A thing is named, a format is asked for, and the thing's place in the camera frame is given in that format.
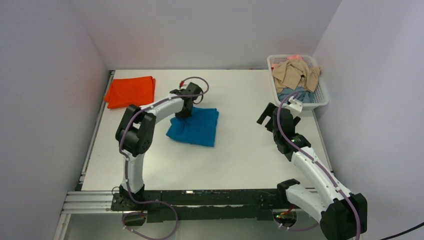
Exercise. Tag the beige t shirt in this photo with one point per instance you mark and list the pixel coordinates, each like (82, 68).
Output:
(294, 73)

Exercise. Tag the folded orange t shirt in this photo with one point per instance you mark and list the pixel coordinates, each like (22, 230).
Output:
(137, 91)

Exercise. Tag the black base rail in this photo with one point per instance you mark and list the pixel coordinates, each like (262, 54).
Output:
(225, 204)

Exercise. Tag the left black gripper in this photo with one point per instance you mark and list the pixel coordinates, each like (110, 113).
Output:
(183, 115)

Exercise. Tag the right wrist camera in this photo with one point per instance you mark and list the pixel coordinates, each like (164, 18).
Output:
(294, 106)

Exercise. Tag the pink garment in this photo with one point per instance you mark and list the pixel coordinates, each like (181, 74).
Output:
(295, 57)

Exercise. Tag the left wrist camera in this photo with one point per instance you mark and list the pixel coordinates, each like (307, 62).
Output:
(192, 91)

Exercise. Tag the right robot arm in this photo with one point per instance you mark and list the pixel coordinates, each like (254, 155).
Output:
(340, 214)

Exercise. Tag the grey blue t shirt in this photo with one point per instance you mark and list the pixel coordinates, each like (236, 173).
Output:
(303, 94)

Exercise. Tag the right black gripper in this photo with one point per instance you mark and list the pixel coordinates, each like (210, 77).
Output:
(268, 112)

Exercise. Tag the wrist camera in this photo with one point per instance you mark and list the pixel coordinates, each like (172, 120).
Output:
(192, 91)
(294, 106)

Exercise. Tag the aluminium frame rail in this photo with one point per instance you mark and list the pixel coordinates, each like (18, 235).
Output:
(81, 202)

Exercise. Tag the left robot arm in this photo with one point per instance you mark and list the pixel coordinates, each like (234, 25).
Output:
(135, 136)

